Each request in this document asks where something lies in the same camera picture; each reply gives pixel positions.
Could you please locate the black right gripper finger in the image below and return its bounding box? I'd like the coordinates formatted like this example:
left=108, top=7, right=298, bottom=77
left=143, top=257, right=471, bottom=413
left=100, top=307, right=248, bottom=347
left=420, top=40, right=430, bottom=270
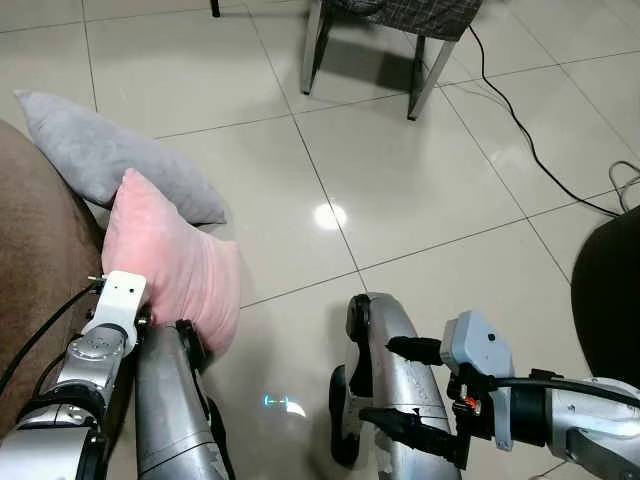
left=384, top=336, right=447, bottom=364
left=359, top=406, right=470, bottom=470

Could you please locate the pink plush pillow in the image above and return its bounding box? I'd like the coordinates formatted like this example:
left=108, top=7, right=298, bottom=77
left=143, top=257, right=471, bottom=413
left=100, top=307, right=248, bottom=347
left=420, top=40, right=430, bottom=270
left=101, top=167, right=244, bottom=358

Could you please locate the brown sofa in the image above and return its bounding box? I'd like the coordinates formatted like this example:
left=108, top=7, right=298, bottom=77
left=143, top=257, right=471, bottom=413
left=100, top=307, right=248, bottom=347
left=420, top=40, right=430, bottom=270
left=0, top=119, right=107, bottom=433

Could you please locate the grey velvet pillow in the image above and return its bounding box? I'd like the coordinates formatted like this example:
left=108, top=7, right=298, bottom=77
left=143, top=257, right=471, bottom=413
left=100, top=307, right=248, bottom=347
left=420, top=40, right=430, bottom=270
left=14, top=89, right=230, bottom=227

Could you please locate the silver left robot leg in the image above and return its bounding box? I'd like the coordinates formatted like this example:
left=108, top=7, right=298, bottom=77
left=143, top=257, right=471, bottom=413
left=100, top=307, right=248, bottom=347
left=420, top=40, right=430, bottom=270
left=134, top=319, right=237, bottom=480

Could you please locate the dark brown round seat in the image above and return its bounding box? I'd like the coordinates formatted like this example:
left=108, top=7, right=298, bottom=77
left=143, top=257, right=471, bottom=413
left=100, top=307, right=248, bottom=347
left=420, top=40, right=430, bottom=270
left=570, top=205, right=640, bottom=388

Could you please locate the grey checked metal-leg chair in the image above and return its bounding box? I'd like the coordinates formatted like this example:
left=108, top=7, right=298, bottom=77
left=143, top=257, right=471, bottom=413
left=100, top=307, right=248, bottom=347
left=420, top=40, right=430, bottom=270
left=300, top=0, right=484, bottom=122

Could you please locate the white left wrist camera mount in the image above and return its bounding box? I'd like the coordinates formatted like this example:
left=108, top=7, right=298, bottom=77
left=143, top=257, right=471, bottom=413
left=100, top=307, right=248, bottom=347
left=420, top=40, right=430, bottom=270
left=86, top=270, right=150, bottom=348

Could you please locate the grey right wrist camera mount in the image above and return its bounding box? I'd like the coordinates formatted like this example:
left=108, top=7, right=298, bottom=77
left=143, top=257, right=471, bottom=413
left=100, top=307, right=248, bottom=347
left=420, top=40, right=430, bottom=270
left=439, top=309, right=517, bottom=452

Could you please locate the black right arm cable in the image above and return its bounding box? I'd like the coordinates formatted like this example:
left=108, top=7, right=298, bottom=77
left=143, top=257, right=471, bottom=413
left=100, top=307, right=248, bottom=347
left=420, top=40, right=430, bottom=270
left=478, top=369, right=640, bottom=409

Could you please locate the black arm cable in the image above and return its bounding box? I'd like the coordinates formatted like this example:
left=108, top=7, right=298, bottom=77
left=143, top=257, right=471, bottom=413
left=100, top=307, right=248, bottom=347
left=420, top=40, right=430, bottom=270
left=478, top=369, right=640, bottom=409
left=0, top=284, right=103, bottom=393

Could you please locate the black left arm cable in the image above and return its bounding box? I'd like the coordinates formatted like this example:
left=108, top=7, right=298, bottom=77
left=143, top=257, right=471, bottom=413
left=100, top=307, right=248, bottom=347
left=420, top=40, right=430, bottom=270
left=0, top=284, right=103, bottom=393

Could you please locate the white looped floor cable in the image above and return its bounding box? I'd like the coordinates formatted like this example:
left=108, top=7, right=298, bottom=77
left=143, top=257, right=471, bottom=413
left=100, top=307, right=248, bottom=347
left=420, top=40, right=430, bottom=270
left=607, top=159, right=640, bottom=213

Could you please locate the black floor cable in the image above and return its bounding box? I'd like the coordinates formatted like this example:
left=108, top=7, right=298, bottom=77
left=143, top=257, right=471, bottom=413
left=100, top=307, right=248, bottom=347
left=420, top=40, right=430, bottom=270
left=466, top=24, right=623, bottom=220

